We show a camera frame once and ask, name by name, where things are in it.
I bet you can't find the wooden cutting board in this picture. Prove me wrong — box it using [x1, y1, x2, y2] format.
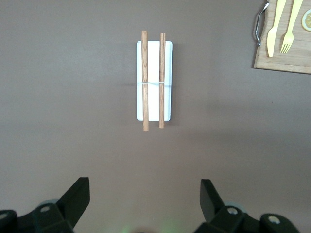
[251, 0, 311, 75]

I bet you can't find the white rectangular tray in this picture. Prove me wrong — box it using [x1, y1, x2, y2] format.
[136, 40, 173, 122]

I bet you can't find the light wooden rod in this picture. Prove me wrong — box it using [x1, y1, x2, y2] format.
[141, 30, 150, 132]

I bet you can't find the yellow plastic knife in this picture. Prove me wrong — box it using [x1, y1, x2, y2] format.
[267, 0, 287, 58]

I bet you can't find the yellow plastic fork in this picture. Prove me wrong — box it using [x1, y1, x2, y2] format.
[279, 0, 304, 54]

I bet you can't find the dried lemon slice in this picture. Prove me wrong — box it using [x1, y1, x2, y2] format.
[301, 9, 311, 32]

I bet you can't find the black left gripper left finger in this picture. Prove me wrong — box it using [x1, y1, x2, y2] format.
[0, 177, 91, 233]

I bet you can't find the brown table cover mat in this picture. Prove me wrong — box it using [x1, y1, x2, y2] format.
[0, 0, 311, 233]

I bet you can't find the metal cutting board handle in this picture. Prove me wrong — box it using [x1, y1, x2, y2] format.
[253, 1, 270, 47]

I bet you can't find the dark wooden rod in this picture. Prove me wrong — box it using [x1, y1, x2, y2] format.
[158, 33, 167, 129]

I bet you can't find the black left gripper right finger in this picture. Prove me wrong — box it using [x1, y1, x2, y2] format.
[193, 179, 301, 233]

